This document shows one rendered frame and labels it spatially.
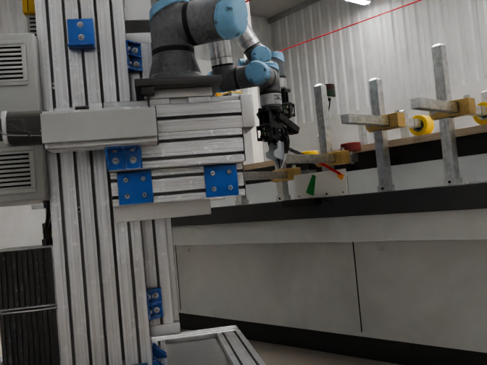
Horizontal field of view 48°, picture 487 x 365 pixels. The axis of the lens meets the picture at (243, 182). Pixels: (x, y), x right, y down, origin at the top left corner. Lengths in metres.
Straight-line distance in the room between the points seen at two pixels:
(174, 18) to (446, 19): 9.15
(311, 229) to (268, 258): 0.52
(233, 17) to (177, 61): 0.18
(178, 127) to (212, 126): 0.09
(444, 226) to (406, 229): 0.14
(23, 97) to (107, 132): 0.39
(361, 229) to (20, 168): 1.21
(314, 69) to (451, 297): 10.25
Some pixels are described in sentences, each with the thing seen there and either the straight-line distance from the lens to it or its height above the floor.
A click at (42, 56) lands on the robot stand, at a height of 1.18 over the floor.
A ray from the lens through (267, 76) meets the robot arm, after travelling 1.81.
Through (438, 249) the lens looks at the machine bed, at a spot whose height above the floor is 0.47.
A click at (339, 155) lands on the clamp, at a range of 2.12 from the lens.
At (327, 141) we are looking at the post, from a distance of 2.17.
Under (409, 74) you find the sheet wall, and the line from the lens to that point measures 10.70.
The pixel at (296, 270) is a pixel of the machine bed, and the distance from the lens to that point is 2.61.
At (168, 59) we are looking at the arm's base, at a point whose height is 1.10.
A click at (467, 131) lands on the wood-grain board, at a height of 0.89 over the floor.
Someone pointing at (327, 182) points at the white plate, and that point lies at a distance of 2.16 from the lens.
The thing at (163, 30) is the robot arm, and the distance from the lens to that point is 1.53.
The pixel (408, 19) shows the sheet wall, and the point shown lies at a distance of 10.92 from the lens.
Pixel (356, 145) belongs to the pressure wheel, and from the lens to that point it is 2.22.
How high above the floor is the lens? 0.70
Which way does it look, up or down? 2 degrees up
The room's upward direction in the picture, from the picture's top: 5 degrees counter-clockwise
